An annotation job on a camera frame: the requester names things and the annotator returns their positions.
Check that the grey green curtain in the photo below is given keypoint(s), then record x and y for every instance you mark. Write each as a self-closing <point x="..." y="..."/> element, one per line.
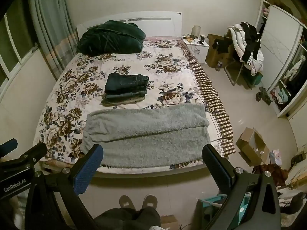
<point x="51" y="16"/>

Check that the window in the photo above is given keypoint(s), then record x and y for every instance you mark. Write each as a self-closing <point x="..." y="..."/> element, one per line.
<point x="14" y="40"/>

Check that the pile of clothes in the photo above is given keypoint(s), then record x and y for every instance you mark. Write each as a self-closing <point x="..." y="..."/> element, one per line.
<point x="239" y="44"/>

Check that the bed frame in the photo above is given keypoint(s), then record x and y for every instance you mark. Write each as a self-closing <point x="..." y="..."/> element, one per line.
<point x="144" y="171"/>

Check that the person's dark trousers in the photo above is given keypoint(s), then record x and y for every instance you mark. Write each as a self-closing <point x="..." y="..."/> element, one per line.
<point x="129" y="219"/>

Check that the brown checkered bed sheet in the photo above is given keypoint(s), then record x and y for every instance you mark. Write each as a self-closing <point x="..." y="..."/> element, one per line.
<point x="211" y="95"/>

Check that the teal box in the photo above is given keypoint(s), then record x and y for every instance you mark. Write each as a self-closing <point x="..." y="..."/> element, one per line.
<point x="256" y="79"/>

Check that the grey slipper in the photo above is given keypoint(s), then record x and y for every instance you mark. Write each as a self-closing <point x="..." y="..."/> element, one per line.
<point x="126" y="201"/>
<point x="149" y="201"/>

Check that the tall brown cardboard box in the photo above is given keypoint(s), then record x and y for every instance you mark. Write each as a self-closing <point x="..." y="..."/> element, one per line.
<point x="212" y="55"/>

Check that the black clothes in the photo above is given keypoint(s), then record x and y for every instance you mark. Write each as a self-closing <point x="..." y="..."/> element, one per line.
<point x="251" y="38"/>

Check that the small cardboard box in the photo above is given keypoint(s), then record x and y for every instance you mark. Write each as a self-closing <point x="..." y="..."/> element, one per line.
<point x="169" y="222"/>

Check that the dark green duvet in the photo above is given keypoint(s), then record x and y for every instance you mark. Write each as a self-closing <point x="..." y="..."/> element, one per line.
<point x="110" y="37"/>

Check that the floral blanket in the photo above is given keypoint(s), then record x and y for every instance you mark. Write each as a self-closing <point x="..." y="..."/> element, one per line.
<point x="84" y="81"/>

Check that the plastic jar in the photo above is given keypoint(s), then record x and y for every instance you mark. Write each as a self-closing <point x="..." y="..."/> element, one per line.
<point x="220" y="66"/>

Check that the pastel printed bag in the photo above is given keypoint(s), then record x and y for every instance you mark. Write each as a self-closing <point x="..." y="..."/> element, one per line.
<point x="274" y="157"/>

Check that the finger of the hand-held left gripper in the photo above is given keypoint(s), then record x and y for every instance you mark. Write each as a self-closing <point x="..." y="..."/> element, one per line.
<point x="31" y="153"/>
<point x="8" y="146"/>

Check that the white headboard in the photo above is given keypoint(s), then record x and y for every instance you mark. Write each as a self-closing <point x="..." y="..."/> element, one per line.
<point x="156" y="25"/>

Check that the cream table lamp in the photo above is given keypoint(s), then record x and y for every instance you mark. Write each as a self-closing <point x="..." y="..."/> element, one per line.
<point x="196" y="31"/>

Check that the folding chair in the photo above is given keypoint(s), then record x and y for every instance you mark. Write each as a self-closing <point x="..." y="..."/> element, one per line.
<point x="236" y="71"/>

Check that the grey green folded pants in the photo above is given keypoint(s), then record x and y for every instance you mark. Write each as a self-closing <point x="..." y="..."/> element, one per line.
<point x="124" y="98"/>

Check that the open cardboard box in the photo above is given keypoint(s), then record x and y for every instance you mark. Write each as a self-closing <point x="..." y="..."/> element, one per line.
<point x="251" y="146"/>

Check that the dark folded pants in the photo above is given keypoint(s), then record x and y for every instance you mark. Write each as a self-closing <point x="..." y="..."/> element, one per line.
<point x="126" y="81"/>

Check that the brown patterned cloth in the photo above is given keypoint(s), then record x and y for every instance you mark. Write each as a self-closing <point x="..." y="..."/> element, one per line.
<point x="273" y="172"/>

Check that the dark cloth bundle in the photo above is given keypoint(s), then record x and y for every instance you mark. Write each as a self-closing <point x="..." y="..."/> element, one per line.
<point x="263" y="95"/>

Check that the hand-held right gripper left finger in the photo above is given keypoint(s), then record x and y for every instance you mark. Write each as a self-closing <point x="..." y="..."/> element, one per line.
<point x="87" y="170"/>

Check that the grey fleece pants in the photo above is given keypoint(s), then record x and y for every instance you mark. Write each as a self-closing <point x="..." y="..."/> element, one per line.
<point x="144" y="134"/>

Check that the white wardrobe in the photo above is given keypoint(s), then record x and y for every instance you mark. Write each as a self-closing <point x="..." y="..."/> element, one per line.
<point x="280" y="43"/>

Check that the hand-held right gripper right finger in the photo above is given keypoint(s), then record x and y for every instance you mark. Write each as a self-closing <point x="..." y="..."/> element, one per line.
<point x="217" y="165"/>

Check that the white nightstand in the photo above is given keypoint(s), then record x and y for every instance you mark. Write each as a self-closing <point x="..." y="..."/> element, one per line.
<point x="199" y="50"/>

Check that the teal storage rack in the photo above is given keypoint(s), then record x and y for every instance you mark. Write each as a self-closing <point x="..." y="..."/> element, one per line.
<point x="208" y="208"/>

